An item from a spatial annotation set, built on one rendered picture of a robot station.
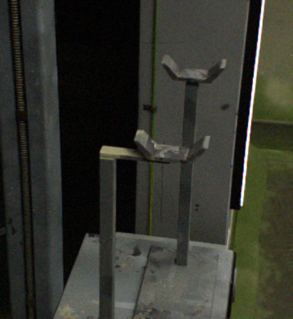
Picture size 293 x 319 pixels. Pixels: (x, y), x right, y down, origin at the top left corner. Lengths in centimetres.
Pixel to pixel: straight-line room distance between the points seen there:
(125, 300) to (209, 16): 52
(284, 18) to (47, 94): 210
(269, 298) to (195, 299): 122
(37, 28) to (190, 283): 44
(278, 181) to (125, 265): 168
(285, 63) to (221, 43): 155
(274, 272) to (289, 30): 92
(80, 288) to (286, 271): 135
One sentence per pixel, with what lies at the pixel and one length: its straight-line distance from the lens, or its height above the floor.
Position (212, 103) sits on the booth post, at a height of 87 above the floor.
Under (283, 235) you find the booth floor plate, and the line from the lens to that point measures 265.
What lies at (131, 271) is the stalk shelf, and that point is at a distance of 125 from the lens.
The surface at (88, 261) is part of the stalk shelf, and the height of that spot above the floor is 79.
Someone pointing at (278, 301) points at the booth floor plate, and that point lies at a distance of 240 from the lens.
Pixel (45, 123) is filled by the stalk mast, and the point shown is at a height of 108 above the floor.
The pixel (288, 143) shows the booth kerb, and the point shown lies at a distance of 303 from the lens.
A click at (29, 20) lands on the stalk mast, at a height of 121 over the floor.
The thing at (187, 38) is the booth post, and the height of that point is 99.
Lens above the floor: 156
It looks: 31 degrees down
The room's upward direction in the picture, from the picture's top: 1 degrees clockwise
